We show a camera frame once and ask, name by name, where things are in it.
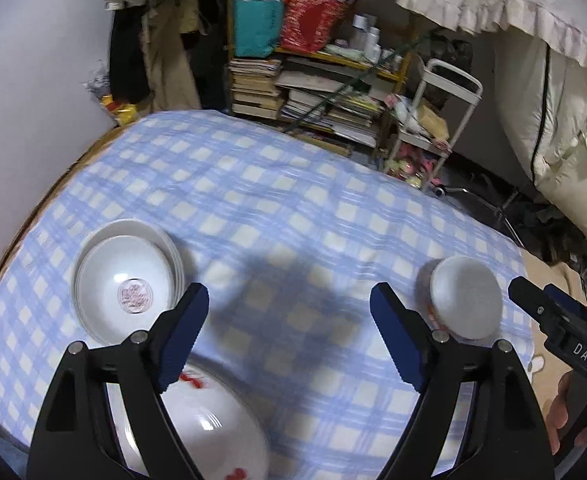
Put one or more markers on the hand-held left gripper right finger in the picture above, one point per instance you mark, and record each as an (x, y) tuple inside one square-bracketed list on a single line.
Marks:
[(398, 340)]

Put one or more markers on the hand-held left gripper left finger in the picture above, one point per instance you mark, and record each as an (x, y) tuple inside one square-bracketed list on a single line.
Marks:
[(183, 332)]

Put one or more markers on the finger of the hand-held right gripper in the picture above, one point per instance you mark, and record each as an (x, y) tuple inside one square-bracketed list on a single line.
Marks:
[(571, 302), (533, 300)]

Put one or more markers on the small red patterned bowl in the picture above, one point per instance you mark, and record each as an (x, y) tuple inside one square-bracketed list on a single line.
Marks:
[(466, 295)]

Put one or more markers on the large red patterned bowl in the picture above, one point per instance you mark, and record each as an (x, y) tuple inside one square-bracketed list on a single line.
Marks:
[(118, 270)]

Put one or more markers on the person's right hand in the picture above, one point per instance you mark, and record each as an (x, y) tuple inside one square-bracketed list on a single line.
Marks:
[(566, 410)]

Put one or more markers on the beige printed blanket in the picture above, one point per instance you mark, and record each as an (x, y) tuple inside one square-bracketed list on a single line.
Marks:
[(548, 270)]

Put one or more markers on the blue plaid tablecloth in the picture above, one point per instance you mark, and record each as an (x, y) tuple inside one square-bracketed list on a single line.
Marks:
[(273, 210)]

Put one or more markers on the tan packet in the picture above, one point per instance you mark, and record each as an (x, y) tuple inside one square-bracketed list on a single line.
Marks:
[(433, 120)]

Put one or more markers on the yellow snack packets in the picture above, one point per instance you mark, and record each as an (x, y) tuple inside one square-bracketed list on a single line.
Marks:
[(118, 110)]

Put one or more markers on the white metal cart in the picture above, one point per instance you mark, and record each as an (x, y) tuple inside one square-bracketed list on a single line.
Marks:
[(453, 75)]

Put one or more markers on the pile of magazines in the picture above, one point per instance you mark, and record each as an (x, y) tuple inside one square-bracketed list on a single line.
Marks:
[(333, 105)]

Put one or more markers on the stack of books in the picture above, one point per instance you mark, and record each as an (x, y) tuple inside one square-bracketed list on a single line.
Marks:
[(253, 87)]

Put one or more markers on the green rod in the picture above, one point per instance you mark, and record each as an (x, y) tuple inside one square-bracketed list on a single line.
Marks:
[(353, 85)]

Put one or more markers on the beige hanging garment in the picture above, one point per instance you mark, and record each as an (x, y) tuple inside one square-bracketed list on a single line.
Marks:
[(171, 60)]

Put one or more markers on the wooden shelf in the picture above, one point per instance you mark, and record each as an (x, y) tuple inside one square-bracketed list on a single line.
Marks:
[(353, 62)]

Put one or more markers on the black hanging garment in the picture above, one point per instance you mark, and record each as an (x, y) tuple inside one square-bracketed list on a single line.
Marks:
[(128, 55)]

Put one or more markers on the dark hanging garment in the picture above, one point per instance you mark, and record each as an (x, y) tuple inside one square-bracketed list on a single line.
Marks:
[(211, 50)]

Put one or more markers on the white bottles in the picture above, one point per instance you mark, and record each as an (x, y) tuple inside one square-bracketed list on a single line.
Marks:
[(366, 35)]

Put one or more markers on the teal bag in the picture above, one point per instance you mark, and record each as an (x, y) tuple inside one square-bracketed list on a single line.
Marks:
[(258, 20)]

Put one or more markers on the red patterned bag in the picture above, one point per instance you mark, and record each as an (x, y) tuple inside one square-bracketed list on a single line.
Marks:
[(313, 20)]

